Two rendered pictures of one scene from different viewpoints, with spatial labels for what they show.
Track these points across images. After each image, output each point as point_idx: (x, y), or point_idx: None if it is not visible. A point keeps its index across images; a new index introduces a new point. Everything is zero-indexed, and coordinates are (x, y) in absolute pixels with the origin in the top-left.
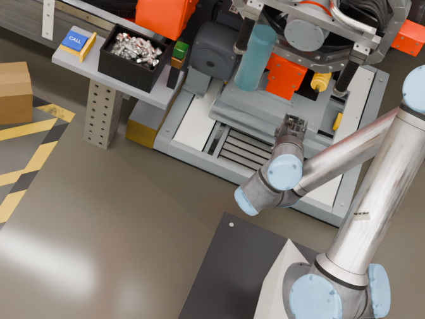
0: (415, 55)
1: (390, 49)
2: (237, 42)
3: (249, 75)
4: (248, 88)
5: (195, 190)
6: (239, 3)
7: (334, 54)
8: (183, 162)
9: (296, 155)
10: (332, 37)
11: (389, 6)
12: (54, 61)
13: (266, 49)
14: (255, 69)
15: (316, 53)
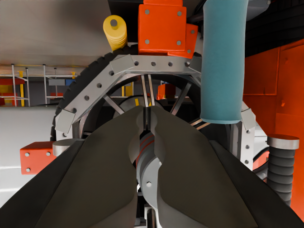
0: (21, 151)
1: (60, 112)
2: (294, 162)
3: (231, 37)
4: (226, 1)
5: None
6: (246, 116)
7: (115, 83)
8: None
9: None
10: (125, 80)
11: (90, 126)
12: None
13: (216, 107)
14: (225, 58)
15: (135, 73)
